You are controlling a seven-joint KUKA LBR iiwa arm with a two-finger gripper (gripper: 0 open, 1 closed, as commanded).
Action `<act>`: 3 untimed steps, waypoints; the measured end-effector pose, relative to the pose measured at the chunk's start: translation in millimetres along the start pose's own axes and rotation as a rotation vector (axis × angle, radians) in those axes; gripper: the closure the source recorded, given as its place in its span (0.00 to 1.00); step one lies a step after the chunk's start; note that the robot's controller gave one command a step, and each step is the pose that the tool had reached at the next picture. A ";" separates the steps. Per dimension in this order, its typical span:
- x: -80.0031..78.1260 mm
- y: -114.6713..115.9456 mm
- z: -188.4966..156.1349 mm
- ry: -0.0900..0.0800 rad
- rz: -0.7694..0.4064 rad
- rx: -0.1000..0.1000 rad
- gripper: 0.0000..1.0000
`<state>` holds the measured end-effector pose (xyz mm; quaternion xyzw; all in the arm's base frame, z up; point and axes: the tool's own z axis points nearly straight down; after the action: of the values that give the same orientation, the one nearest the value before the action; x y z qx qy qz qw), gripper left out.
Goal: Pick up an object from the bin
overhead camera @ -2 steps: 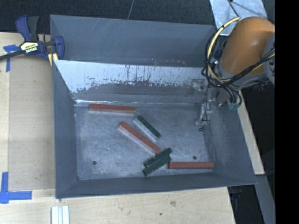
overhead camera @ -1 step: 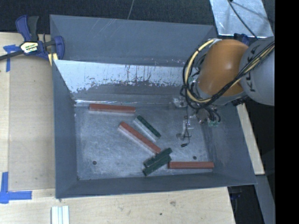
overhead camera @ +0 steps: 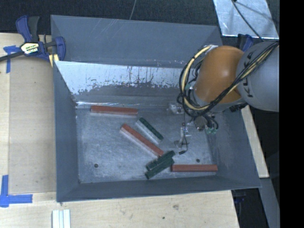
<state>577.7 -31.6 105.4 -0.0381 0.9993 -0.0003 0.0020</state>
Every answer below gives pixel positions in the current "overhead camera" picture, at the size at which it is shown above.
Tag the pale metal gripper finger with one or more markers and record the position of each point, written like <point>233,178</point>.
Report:
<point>184,133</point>
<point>175,108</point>

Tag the dark green flat block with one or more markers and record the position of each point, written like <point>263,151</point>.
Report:
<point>164,158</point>
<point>158,171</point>
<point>150,129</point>

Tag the red-brown flat block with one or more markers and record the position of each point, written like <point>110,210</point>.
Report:
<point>193,168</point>
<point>114,109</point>
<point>142,139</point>

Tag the grey metal bin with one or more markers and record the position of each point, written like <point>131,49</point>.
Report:
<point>114,151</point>

